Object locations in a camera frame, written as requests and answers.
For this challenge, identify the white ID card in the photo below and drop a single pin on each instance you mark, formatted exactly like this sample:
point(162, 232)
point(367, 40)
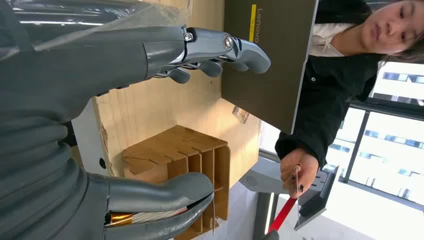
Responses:
point(297, 175)

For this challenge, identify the white desk apron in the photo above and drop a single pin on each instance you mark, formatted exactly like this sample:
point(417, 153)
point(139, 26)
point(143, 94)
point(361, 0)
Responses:
point(89, 149)

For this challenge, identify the person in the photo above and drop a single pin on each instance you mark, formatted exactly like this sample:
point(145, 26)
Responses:
point(331, 76)

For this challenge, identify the silver kiosk terminal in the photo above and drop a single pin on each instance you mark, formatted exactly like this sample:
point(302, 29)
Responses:
point(265, 175)

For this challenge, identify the wooden card organizer box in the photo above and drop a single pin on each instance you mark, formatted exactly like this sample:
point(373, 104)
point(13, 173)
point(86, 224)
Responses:
point(179, 142)

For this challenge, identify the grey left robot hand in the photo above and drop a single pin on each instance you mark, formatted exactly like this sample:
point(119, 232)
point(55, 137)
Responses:
point(82, 66)

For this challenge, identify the clear plastic film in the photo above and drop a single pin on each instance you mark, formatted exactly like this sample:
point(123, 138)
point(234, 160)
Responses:
point(99, 13)

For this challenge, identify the black window frame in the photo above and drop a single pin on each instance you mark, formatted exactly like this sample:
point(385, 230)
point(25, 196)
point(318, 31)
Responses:
point(397, 111)

